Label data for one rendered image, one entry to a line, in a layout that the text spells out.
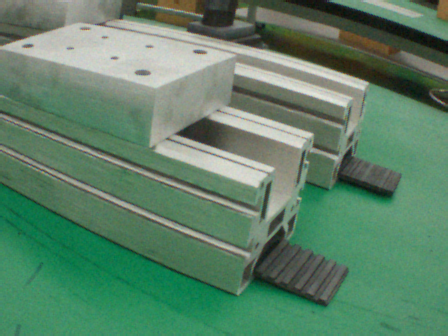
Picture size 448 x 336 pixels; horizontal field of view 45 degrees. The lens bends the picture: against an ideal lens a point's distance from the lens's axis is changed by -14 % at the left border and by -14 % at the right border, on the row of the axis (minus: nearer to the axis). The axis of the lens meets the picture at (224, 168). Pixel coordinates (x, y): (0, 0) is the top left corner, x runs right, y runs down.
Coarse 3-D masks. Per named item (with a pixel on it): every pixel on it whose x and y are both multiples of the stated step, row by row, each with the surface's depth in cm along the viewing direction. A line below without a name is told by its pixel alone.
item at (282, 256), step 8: (280, 240) 44; (272, 248) 43; (280, 248) 43; (288, 248) 44; (296, 248) 43; (272, 256) 42; (280, 256) 43; (288, 256) 42; (296, 256) 43; (264, 264) 41; (272, 264) 42; (280, 264) 41; (288, 264) 42; (256, 272) 40; (264, 272) 40; (272, 272) 40; (280, 272) 41; (272, 280) 40
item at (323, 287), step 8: (328, 264) 42; (320, 272) 41; (328, 272) 41; (336, 272) 42; (344, 272) 42; (312, 280) 41; (320, 280) 40; (328, 280) 41; (336, 280) 41; (312, 288) 39; (320, 288) 40; (328, 288) 40; (336, 288) 40; (304, 296) 39; (312, 296) 39; (320, 296) 39; (328, 296) 39
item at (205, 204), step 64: (0, 128) 44; (64, 128) 41; (192, 128) 44; (256, 128) 42; (64, 192) 43; (128, 192) 40; (192, 192) 38; (256, 192) 35; (192, 256) 39; (256, 256) 40
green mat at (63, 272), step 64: (384, 128) 72; (0, 192) 46; (320, 192) 54; (0, 256) 38; (64, 256) 39; (128, 256) 41; (384, 256) 45; (0, 320) 32; (64, 320) 33; (128, 320) 35; (192, 320) 36; (256, 320) 37; (320, 320) 37; (384, 320) 37
